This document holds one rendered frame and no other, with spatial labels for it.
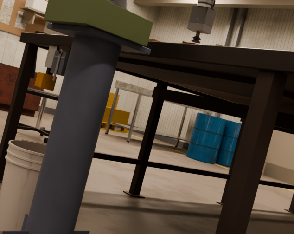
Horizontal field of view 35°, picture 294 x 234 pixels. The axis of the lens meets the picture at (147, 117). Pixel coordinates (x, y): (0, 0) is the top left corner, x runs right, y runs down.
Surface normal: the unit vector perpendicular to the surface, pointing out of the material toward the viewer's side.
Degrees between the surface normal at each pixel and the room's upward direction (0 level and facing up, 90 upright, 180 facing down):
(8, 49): 90
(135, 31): 90
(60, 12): 90
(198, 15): 90
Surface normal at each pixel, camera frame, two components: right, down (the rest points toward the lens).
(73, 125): 0.04, 0.04
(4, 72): 0.53, 0.16
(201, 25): -0.64, -0.14
